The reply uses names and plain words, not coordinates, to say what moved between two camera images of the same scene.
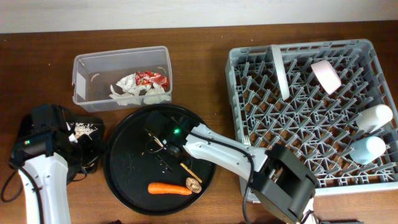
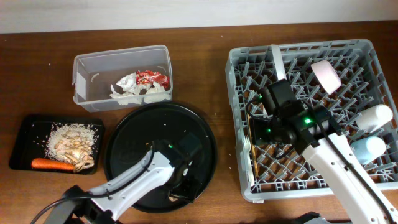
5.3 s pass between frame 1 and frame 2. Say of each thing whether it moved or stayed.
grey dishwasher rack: stayed
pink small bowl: stayed
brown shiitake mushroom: moved
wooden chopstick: moved
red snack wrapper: stayed
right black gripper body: moved
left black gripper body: moved
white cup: stayed
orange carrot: moved
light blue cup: stayed
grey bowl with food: stayed
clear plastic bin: stayed
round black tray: stayed
